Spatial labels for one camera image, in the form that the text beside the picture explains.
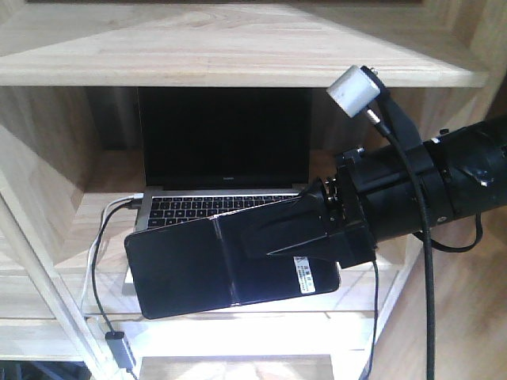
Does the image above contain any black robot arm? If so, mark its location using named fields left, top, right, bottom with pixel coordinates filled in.
left=241, top=117, right=506, bottom=268

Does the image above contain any grey laptop computer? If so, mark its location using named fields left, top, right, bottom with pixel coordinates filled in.
left=135, top=87, right=312, bottom=232

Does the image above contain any black camera cable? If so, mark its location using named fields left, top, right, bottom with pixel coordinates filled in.
left=366, top=110, right=440, bottom=380

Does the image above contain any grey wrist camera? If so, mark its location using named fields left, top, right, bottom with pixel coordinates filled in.
left=326, top=66, right=380, bottom=118

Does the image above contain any white laptop cable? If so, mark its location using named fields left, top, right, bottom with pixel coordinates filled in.
left=78, top=193, right=144, bottom=314

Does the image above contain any black foldable smartphone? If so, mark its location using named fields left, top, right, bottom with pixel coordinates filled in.
left=124, top=208, right=340, bottom=319

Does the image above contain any light wooden shelf unit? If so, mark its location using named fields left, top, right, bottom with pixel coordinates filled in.
left=1, top=1, right=506, bottom=379

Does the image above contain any grey usb hub adapter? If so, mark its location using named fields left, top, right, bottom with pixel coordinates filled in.
left=105, top=331, right=136, bottom=370

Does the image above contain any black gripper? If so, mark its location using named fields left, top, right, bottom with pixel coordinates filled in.
left=237, top=140, right=458, bottom=268

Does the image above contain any black left laptop cable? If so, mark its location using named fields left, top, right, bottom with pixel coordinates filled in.
left=90, top=199, right=139, bottom=337

